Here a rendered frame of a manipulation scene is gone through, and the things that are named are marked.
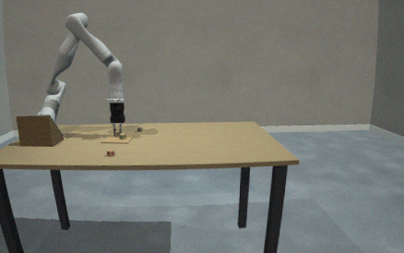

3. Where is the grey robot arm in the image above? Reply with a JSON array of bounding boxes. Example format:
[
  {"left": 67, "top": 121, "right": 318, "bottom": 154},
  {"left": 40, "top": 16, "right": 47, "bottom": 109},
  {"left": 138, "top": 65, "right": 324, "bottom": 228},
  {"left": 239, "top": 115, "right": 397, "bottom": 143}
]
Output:
[{"left": 38, "top": 13, "right": 123, "bottom": 122}]

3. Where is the tan square mat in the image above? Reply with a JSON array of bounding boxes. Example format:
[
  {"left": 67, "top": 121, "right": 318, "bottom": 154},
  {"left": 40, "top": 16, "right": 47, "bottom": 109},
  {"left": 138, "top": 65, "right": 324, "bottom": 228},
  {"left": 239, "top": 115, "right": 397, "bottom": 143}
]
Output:
[{"left": 101, "top": 135, "right": 135, "bottom": 143}]

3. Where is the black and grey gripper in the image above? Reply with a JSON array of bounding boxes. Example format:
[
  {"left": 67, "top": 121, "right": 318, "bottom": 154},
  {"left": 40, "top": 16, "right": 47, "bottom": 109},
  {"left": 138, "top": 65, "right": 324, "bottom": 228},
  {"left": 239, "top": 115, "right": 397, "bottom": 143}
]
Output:
[{"left": 106, "top": 91, "right": 125, "bottom": 136}]

